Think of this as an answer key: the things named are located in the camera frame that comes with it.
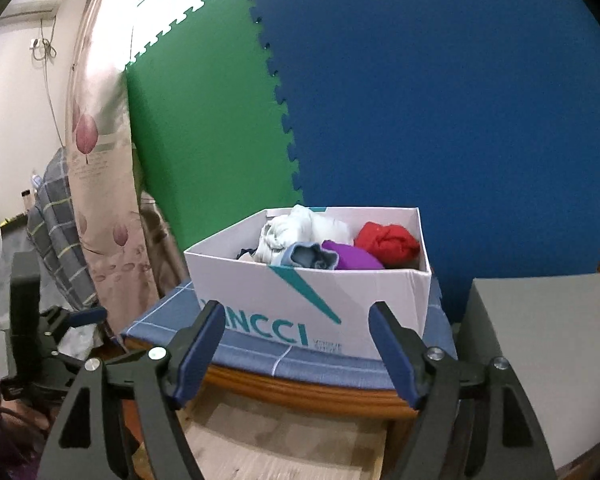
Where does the wooden nightstand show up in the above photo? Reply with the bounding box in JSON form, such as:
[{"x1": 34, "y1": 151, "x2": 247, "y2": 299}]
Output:
[{"x1": 122, "y1": 336, "x2": 422, "y2": 421}]

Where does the blue foam mat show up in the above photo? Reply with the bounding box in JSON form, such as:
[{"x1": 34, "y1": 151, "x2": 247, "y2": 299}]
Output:
[{"x1": 247, "y1": 0, "x2": 600, "y2": 317}]

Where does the green foam mat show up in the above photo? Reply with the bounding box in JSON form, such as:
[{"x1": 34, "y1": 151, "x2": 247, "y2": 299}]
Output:
[{"x1": 126, "y1": 0, "x2": 302, "y2": 250}]

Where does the beige floral curtain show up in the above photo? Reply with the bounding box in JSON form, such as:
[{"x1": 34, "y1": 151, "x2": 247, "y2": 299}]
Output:
[{"x1": 67, "y1": 0, "x2": 187, "y2": 334}]

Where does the blue checked cloth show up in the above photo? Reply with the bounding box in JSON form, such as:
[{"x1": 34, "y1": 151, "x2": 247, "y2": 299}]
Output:
[{"x1": 119, "y1": 278, "x2": 458, "y2": 392}]

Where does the white XINCCI shoe box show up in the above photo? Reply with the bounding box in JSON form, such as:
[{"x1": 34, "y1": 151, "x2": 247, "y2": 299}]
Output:
[{"x1": 184, "y1": 208, "x2": 432, "y2": 360}]

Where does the wooden drawer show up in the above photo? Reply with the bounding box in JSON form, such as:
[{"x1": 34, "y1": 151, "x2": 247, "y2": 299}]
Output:
[{"x1": 178, "y1": 387, "x2": 387, "y2": 480}]

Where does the white underwear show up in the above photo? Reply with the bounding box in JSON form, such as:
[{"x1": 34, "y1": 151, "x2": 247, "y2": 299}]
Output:
[{"x1": 253, "y1": 205, "x2": 353, "y2": 264}]

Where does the grey plaid pillow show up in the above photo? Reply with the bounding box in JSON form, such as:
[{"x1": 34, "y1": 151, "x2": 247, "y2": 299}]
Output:
[{"x1": 27, "y1": 148, "x2": 98, "y2": 311}]

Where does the purple underwear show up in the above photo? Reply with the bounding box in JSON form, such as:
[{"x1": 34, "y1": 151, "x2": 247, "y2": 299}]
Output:
[{"x1": 322, "y1": 240, "x2": 385, "y2": 271}]

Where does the red underwear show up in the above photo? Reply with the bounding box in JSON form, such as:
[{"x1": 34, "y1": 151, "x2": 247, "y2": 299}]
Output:
[{"x1": 354, "y1": 222, "x2": 420, "y2": 268}]

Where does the navy patterned underwear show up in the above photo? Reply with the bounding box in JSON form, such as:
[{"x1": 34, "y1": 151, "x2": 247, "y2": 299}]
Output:
[{"x1": 236, "y1": 248, "x2": 257, "y2": 261}]

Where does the light blue underwear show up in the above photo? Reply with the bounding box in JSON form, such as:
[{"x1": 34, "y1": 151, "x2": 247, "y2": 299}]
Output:
[{"x1": 271, "y1": 242, "x2": 339, "y2": 270}]

